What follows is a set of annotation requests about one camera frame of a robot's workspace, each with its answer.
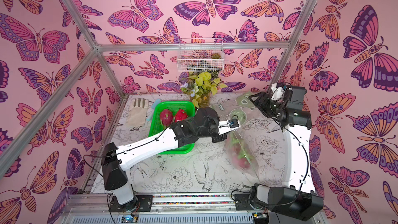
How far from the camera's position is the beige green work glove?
1.05m

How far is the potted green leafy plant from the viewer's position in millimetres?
940

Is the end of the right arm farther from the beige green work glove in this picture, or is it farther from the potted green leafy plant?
the beige green work glove

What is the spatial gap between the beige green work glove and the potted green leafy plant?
0.35 m
